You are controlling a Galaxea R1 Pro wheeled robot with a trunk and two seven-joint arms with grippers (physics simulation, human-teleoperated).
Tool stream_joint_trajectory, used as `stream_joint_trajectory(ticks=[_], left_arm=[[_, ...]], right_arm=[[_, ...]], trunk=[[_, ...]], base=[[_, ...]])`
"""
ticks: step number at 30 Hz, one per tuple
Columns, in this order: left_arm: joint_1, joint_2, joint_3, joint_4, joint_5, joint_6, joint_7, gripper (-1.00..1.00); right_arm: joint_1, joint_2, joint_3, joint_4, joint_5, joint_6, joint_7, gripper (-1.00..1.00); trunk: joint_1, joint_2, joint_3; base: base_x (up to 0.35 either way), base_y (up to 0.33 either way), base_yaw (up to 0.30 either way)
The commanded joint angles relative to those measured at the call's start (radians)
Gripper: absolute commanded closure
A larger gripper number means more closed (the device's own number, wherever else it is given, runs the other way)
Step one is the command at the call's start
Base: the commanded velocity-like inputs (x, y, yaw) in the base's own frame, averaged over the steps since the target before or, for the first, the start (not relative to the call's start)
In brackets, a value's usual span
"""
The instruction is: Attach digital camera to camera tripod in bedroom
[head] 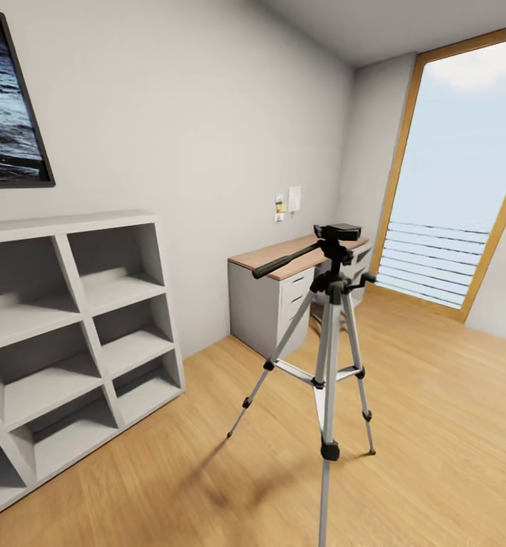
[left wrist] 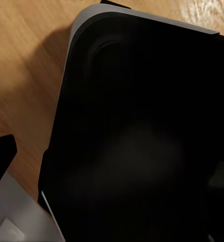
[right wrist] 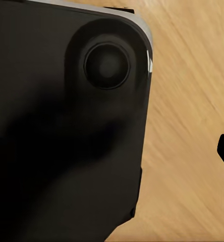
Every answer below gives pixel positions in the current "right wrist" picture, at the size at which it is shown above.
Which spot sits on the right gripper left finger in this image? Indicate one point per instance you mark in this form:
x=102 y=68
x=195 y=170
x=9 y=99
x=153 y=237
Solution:
x=8 y=150

